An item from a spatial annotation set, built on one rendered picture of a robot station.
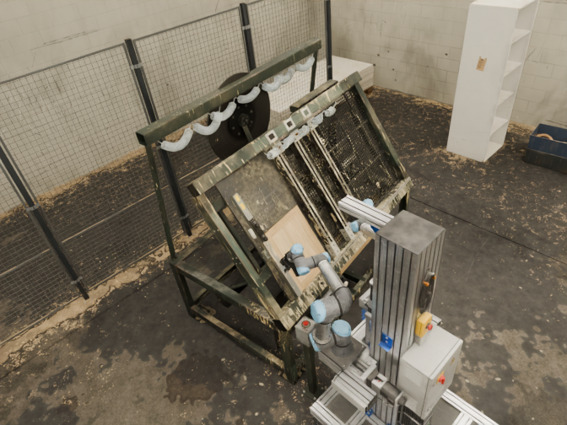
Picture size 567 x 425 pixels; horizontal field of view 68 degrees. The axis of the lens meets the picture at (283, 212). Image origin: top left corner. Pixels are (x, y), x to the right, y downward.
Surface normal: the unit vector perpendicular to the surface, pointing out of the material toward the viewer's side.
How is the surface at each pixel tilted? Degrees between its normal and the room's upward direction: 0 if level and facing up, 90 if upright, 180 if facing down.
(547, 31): 90
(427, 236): 0
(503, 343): 0
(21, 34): 90
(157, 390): 0
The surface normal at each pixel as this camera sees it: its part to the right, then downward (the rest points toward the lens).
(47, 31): 0.69, 0.40
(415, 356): -0.10, -0.78
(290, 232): 0.61, -0.16
